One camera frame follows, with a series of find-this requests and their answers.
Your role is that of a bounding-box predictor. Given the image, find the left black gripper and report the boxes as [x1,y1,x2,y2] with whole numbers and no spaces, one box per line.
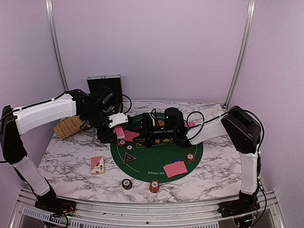
[83,108,118,144]

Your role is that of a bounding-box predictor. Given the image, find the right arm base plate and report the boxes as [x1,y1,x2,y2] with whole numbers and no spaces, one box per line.
[218,199,260,218]

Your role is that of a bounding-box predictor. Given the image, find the red chips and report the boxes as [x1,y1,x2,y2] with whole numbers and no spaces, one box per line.
[117,139,126,147]

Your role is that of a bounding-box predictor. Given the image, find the aluminium poker chip case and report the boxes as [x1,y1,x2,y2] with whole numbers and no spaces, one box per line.
[86,74,123,113]

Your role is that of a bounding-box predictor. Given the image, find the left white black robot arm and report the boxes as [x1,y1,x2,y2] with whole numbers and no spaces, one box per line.
[0,86,128,211]

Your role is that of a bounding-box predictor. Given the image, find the red card seat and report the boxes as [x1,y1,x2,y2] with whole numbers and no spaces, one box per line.
[124,130,140,142]
[163,164,188,178]
[171,161,186,169]
[188,122,196,127]

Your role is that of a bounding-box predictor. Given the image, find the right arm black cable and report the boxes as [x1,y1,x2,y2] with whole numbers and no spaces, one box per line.
[149,108,266,212]

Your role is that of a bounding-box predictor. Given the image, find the red poker chip stack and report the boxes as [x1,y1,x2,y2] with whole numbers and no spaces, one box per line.
[149,180,160,193]

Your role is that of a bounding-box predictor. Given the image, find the red playing card deck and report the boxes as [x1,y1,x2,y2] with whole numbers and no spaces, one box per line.
[113,126,125,139]

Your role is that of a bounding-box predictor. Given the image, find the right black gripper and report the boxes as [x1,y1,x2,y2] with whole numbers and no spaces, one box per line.
[128,118,176,148]

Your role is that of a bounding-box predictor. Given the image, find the right aluminium frame post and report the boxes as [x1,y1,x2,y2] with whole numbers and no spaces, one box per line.
[224,0,257,107]

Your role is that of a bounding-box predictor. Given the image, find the black triangular all-in button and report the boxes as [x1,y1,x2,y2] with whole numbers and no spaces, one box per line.
[123,153,137,164]

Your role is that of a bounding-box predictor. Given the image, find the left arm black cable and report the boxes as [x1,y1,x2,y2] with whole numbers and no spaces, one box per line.
[114,94,133,117]

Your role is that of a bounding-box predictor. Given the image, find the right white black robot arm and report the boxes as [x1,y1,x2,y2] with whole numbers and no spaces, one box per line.
[131,105,265,213]

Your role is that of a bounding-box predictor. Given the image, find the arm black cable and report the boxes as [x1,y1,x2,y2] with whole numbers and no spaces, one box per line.
[149,108,266,212]
[114,94,133,117]

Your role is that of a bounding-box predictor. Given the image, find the playing card box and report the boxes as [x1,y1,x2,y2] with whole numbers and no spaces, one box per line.
[90,156,105,175]

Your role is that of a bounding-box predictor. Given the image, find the red card bottom seat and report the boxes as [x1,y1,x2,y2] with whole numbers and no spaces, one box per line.
[163,164,188,178]
[171,161,186,169]

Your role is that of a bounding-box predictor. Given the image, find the left aluminium frame post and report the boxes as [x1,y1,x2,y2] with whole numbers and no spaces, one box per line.
[45,0,69,92]

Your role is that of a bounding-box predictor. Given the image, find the dark brown poker chip stack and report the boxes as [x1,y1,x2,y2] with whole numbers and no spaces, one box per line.
[122,179,133,190]

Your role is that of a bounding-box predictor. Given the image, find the woven bamboo tray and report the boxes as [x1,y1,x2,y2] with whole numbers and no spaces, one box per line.
[53,116,84,139]

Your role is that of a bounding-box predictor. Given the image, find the aluminium frame post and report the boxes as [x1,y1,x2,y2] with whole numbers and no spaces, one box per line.
[224,0,257,107]
[45,0,69,92]

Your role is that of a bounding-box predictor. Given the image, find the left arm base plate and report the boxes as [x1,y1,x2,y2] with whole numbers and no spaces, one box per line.
[35,198,76,216]

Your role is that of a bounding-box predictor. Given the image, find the round green poker mat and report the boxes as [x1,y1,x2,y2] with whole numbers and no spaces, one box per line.
[110,113,204,183]

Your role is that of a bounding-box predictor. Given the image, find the red card top seat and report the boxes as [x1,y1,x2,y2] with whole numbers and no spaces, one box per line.
[188,122,196,127]

